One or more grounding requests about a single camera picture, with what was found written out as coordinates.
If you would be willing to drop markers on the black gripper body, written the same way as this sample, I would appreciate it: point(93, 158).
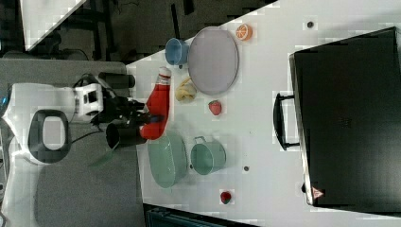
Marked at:
point(118, 108)

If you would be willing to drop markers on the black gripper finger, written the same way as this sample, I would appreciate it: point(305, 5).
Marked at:
point(146, 118)

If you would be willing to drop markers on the red ketchup bottle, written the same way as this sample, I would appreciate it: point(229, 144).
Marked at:
point(158, 104)

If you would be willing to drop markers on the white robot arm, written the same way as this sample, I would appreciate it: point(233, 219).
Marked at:
point(39, 115)

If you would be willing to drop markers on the green oval strainer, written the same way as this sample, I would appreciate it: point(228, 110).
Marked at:
point(167, 159)

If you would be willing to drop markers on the lower black cylinder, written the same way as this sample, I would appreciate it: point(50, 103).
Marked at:
point(120, 135)

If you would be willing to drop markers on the black cylinder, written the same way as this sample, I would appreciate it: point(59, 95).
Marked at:
point(118, 81)
point(120, 135)

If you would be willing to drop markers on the upper black cylinder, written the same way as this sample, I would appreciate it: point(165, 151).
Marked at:
point(118, 81)

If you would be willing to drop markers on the yellow banana bunch toy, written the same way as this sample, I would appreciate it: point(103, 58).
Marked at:
point(186, 90)

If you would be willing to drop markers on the green mug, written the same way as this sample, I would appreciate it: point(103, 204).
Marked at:
point(207, 156)

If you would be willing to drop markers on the blue cup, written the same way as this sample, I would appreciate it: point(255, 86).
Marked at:
point(176, 52)

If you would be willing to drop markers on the lilac round plate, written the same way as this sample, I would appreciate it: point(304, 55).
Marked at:
point(213, 60)

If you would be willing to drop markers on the dark red strawberry toy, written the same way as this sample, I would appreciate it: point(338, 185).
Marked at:
point(225, 197)

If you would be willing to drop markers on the orange slice toy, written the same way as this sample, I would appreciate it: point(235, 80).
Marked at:
point(244, 32)

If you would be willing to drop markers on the black toaster oven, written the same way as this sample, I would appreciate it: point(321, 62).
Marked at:
point(347, 103)

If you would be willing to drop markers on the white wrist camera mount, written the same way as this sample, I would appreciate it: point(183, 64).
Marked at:
point(89, 99)

